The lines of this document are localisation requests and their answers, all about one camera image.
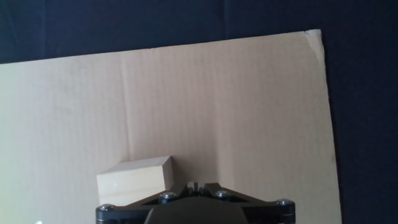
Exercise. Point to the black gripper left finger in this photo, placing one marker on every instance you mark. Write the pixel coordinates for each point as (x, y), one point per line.
(174, 189)

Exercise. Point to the black cloth with blue print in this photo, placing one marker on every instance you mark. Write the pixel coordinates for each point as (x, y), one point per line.
(93, 25)

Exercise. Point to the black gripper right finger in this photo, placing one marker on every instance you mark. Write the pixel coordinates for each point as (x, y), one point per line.
(214, 189)

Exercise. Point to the small wooden block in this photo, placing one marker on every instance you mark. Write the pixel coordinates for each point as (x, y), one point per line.
(130, 180)

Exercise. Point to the brown cardboard sheet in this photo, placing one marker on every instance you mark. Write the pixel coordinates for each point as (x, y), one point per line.
(217, 109)

